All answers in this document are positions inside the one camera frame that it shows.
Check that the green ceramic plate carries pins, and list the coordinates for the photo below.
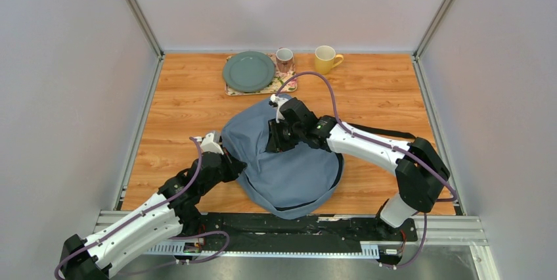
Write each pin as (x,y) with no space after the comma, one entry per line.
(249,71)

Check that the pink patterned mug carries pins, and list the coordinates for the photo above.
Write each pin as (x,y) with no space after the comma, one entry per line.
(285,60)

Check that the aluminium frame rail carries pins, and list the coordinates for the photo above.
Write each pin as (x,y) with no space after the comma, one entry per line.
(449,232)

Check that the blue fabric backpack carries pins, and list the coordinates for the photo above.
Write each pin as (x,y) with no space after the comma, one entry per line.
(288,184)

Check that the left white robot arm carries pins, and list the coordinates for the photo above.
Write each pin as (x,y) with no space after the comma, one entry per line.
(170,213)

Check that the floral serving tray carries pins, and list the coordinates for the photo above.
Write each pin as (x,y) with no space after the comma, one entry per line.
(281,83)

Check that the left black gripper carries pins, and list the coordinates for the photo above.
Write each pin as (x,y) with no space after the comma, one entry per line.
(235,166)

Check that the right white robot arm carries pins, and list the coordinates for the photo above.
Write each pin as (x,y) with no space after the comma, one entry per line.
(420,173)

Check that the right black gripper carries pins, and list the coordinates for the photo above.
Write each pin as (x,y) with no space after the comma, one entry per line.
(275,144)

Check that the yellow ceramic mug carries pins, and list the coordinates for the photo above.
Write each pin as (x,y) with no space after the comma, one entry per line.
(326,58)

